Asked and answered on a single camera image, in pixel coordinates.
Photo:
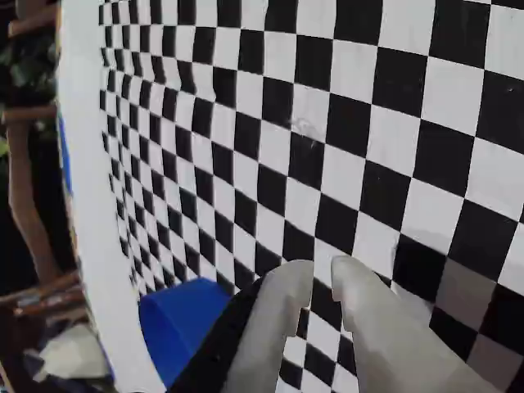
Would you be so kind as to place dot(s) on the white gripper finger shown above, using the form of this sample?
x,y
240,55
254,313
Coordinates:
x,y
389,335

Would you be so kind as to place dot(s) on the black-backed white gripper finger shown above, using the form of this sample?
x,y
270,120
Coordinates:
x,y
274,327

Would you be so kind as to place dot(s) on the blue round box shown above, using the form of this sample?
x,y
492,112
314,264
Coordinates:
x,y
180,323

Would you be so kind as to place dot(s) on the checkerboard printed white paper mat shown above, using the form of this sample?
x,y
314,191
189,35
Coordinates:
x,y
368,123

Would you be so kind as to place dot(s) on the blue tape strip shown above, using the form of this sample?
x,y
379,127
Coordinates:
x,y
64,155

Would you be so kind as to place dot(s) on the green leafy pothos plant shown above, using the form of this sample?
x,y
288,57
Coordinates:
x,y
28,69

